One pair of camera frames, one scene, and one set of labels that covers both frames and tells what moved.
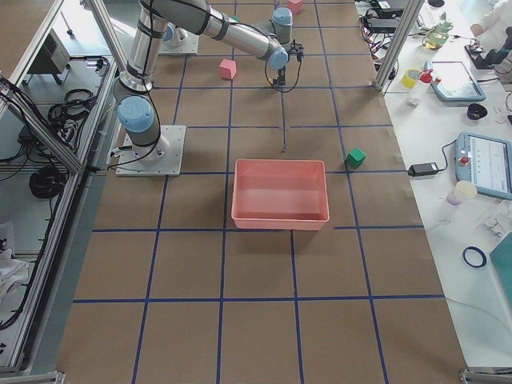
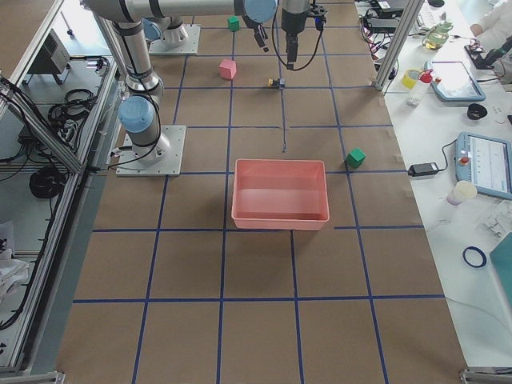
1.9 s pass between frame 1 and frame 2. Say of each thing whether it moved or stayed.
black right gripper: moved
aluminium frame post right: stayed
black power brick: stayed
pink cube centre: stayed
